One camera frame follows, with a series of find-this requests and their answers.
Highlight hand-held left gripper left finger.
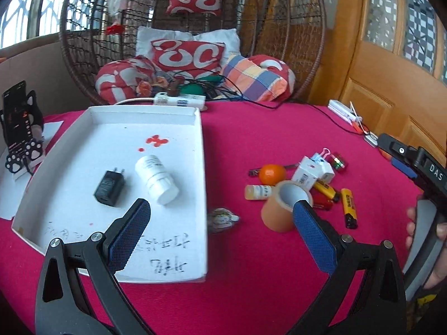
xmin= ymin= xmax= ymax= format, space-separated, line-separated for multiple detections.
xmin=35 ymin=198 xmax=154 ymax=335

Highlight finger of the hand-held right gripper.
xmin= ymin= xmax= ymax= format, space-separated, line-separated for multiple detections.
xmin=391 ymin=158 xmax=418 ymax=178
xmin=379 ymin=133 xmax=419 ymax=163

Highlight small red tool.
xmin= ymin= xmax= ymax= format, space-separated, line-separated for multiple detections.
xmin=351 ymin=120 xmax=370 ymax=136

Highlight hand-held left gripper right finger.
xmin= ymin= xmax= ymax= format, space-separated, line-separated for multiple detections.
xmin=290 ymin=199 xmax=407 ymax=335

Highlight window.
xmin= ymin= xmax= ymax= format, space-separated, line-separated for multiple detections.
xmin=0 ymin=0 xmax=65 ymax=49

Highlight white cardboard tray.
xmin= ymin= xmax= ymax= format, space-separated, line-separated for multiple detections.
xmin=11 ymin=106 xmax=209 ymax=284

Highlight white power strip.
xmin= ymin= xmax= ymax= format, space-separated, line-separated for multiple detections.
xmin=113 ymin=92 xmax=206 ymax=110

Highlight small red can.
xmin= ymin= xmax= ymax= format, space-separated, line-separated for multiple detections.
xmin=330 ymin=152 xmax=348 ymax=171

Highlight small red patterned pillow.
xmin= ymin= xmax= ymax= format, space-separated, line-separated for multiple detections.
xmin=166 ymin=0 xmax=224 ymax=16

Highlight black cable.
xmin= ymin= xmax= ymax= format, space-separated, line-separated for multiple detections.
xmin=169 ymin=71 xmax=365 ymax=134

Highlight wooden door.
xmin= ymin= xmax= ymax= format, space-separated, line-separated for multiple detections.
xmin=307 ymin=0 xmax=447 ymax=189

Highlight square red patterned cushion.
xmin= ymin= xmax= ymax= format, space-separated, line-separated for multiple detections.
xmin=151 ymin=39 xmax=226 ymax=74

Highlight plaid pillow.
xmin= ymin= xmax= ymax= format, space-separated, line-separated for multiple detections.
xmin=220 ymin=54 xmax=289 ymax=102

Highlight green cloth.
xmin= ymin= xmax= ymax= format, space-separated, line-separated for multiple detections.
xmin=181 ymin=73 xmax=224 ymax=95

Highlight small dropper bottle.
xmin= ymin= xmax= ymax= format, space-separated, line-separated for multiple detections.
xmin=244 ymin=184 xmax=273 ymax=201

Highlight black pen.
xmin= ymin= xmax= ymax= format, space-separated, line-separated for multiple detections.
xmin=249 ymin=162 xmax=301 ymax=177

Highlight black charger plug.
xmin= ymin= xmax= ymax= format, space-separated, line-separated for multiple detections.
xmin=93 ymin=167 xmax=126 ymax=207

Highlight small white printed box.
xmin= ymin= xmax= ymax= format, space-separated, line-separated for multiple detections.
xmin=291 ymin=156 xmax=327 ymax=186

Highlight long white box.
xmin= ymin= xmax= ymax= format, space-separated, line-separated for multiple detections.
xmin=328 ymin=99 xmax=361 ymax=123

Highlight wicker hanging chair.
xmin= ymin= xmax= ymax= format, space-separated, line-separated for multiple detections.
xmin=59 ymin=0 xmax=327 ymax=106

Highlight round red patterned cushion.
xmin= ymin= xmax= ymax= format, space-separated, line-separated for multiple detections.
xmin=95 ymin=56 xmax=165 ymax=104

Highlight yellow lighter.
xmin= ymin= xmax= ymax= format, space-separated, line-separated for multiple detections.
xmin=340 ymin=188 xmax=358 ymax=230
xmin=312 ymin=180 xmax=340 ymax=203

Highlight white pill bottle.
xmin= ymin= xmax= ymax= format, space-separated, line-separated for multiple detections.
xmin=135 ymin=155 xmax=180 ymax=206

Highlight person's right hand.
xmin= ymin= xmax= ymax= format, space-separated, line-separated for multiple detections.
xmin=406 ymin=207 xmax=447 ymax=287

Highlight small orange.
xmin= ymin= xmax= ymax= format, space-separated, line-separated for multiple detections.
xmin=260 ymin=164 xmax=287 ymax=186

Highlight red white pillows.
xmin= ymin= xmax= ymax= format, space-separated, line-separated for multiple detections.
xmin=135 ymin=26 xmax=241 ymax=75

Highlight small cartoon sticker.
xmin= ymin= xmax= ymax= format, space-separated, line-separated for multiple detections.
xmin=208 ymin=207 xmax=241 ymax=234

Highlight brown tape roll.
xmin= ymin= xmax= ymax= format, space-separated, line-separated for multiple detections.
xmin=262 ymin=181 xmax=314 ymax=233

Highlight red patterned bolster cushion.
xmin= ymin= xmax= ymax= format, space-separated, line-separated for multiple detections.
xmin=256 ymin=55 xmax=297 ymax=99

